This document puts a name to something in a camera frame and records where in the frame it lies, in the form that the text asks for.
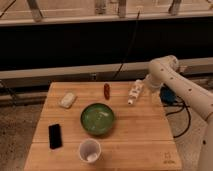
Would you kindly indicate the blue object on floor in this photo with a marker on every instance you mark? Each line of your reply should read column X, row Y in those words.
column 167, row 95

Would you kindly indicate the white plastic bottle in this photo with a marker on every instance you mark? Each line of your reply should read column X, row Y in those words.
column 135, row 91

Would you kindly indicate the green ceramic bowl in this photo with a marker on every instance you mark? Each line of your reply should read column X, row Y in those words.
column 97, row 119

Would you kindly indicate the white paper cup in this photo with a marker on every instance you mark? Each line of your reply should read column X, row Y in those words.
column 89, row 150

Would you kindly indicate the black rectangular phone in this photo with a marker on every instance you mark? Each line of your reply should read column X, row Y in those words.
column 55, row 138

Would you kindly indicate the red sausage toy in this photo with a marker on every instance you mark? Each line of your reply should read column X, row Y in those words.
column 107, row 91

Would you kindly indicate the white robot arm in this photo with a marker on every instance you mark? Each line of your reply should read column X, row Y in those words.
column 163, row 70

